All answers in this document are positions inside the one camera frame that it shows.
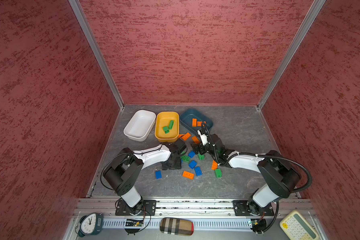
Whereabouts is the green long lego brick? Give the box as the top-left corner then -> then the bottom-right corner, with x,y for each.
168,120 -> 174,130

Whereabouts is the green flat lego plate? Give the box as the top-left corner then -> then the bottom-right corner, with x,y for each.
181,155 -> 191,163

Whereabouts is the teal plastic container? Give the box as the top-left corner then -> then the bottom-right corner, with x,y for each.
180,108 -> 214,136

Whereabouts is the orange lego by yellow bin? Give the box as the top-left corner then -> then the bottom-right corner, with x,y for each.
181,133 -> 191,141

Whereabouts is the orange lego bottom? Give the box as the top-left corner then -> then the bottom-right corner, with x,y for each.
182,171 -> 195,180

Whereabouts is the blue small lego centre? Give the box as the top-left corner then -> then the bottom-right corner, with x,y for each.
188,151 -> 196,158

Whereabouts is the yellow plastic container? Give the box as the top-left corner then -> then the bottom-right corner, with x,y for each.
155,112 -> 180,143

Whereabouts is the white plastic container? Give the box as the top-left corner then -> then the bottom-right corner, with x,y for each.
124,110 -> 156,142

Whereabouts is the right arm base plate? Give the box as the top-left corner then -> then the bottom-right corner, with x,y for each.
232,200 -> 274,217

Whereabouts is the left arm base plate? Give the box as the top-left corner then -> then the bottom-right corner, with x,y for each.
115,199 -> 157,216

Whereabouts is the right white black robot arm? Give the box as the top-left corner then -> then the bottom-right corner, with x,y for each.
197,124 -> 313,216

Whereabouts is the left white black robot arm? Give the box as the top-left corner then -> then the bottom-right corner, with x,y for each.
102,139 -> 187,215

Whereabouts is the teal analog clock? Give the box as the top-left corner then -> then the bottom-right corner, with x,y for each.
78,213 -> 104,238

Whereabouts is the yellow calculator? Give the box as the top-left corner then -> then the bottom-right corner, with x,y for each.
280,210 -> 320,240

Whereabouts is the plaid fabric case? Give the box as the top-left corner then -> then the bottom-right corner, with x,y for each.
160,218 -> 194,236

